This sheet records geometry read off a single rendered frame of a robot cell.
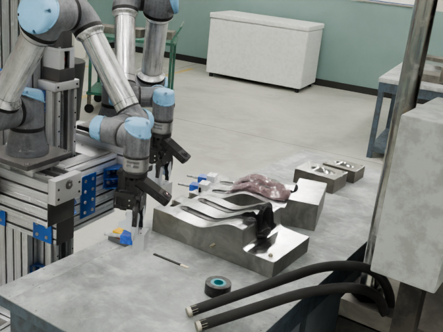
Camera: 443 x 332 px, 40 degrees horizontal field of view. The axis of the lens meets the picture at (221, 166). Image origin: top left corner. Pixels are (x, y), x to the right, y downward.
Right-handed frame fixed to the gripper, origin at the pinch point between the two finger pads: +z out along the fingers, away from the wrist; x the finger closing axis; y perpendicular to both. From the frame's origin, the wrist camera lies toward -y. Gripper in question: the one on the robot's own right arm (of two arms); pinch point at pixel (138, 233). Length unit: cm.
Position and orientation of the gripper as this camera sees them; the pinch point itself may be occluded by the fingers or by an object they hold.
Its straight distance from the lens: 187.8
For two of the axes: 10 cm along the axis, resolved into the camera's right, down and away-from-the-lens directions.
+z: -1.0, 9.4, 3.3
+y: -9.8, -1.5, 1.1
